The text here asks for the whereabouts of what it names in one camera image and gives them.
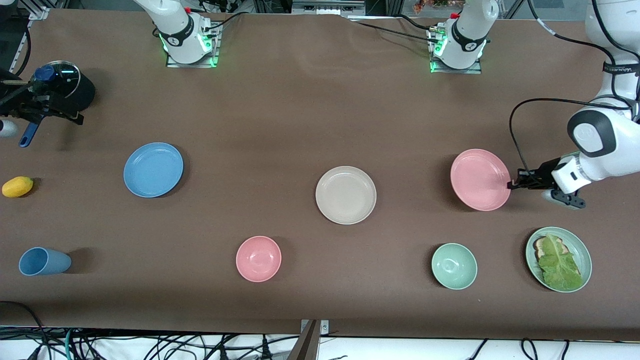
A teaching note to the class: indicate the wide beige bowl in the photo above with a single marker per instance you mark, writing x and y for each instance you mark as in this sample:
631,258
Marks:
345,195

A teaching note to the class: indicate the small metal bracket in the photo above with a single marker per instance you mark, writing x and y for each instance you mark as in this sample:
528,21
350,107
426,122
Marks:
325,327

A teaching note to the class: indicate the glass lid blue knob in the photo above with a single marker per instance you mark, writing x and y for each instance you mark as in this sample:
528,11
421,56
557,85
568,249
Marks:
67,75

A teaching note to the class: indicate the grey metal device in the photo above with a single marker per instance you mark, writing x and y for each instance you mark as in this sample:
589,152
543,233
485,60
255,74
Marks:
327,7

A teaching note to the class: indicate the wide blue bowl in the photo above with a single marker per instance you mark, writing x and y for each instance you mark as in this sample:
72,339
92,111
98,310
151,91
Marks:
153,170

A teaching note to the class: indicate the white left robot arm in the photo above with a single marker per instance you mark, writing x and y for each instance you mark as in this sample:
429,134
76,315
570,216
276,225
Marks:
617,150

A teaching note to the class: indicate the toasted bread slice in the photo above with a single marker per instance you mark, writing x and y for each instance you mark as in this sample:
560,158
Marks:
539,245

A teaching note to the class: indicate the green plate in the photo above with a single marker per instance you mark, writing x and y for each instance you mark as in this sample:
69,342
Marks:
582,257

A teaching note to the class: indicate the orange green decoration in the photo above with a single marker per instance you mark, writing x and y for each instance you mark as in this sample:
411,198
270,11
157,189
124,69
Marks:
425,6

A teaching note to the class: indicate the wide pink bowl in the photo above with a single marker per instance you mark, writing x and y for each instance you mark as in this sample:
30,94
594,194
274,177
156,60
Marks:
479,180

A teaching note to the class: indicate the brown table cover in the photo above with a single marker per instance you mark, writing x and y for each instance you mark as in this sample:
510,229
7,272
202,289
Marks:
300,110

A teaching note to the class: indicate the yellow lemon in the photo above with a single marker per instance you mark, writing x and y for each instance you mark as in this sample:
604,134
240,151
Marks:
17,186

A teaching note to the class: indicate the small deep green bowl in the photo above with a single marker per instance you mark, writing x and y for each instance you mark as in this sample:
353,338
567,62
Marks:
454,266

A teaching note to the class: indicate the blue plastic cup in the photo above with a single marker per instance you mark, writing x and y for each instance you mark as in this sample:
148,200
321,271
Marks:
45,261

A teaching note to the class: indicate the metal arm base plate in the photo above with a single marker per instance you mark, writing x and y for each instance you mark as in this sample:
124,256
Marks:
455,71
190,65

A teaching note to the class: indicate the aluminium frame profile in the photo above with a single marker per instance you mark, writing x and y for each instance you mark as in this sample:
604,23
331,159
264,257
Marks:
37,12

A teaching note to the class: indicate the green lettuce leaf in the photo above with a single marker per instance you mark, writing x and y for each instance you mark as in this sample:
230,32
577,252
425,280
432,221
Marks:
560,265

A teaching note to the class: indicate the small deep pink bowl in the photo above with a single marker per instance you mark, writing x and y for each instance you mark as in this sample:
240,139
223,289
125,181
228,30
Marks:
258,259

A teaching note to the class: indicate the dark slanted bar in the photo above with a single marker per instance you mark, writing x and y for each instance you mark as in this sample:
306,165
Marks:
305,347

